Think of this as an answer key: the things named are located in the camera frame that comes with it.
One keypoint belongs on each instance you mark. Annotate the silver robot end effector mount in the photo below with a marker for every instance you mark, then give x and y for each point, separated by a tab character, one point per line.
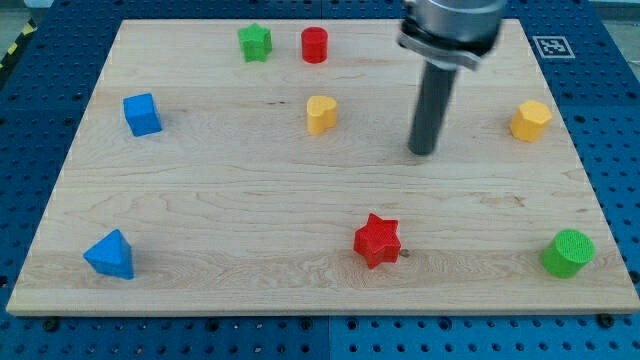
451	33

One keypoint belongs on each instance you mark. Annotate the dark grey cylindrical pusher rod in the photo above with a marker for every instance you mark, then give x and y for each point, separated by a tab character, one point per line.
431	105

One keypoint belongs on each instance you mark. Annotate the red star block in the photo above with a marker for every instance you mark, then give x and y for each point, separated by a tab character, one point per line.
377	241

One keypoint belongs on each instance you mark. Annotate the green star block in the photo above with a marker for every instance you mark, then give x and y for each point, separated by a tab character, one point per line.
255	42

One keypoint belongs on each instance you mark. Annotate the yellow hexagon block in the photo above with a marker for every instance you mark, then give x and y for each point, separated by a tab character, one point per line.
530	121

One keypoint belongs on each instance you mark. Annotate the white fiducial marker tag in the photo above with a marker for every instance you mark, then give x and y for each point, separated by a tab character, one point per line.
553	47

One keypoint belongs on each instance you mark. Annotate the yellow heart block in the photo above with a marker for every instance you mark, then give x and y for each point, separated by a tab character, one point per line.
321	114

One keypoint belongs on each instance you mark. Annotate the red cylinder block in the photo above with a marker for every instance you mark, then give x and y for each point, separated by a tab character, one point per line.
314	42

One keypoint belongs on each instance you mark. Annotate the light wooden board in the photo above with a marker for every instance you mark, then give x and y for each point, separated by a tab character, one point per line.
234	208

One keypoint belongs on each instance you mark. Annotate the green cylinder block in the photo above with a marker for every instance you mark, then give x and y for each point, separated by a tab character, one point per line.
568	253

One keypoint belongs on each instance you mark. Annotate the blue cube block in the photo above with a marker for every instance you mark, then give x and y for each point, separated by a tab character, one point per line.
141	114

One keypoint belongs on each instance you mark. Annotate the blue triangle block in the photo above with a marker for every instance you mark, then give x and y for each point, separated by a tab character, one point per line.
111	256

